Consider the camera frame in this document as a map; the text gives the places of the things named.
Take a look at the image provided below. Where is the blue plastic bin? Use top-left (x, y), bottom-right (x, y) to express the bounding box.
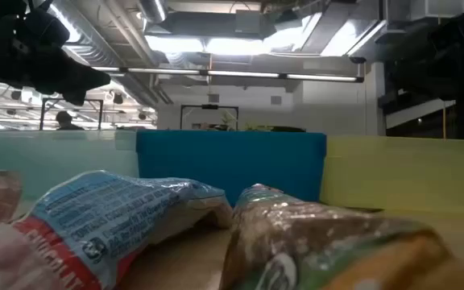
top-left (135, 130), bottom-right (328, 207)

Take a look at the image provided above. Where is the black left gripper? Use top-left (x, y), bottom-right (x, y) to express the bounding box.
top-left (0, 10), bottom-right (111, 106)

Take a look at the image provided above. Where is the person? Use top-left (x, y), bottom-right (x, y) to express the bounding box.
top-left (54, 110), bottom-right (85, 131)

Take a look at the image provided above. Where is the blue red chocolate granola bar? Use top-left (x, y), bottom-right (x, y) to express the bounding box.
top-left (0, 169), bottom-right (234, 290)

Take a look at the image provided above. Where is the bright ceiling light panel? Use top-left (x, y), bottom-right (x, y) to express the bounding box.
top-left (145, 35), bottom-right (269, 56)

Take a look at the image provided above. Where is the green plant in white pot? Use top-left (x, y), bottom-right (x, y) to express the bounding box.
top-left (214, 109), bottom-right (239, 132)

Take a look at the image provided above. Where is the long tube ceiling light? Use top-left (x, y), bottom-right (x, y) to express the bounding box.
top-left (90, 65), bottom-right (365, 84)

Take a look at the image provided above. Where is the translucent teal plastic bin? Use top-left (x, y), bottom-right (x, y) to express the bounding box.
top-left (0, 128), bottom-right (140, 214)

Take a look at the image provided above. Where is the translucent yellow plastic bin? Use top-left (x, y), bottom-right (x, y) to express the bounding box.
top-left (319, 135), bottom-right (464, 217)

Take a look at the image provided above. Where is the round silver air duct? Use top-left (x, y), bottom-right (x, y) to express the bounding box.
top-left (137, 0), bottom-right (168, 24)

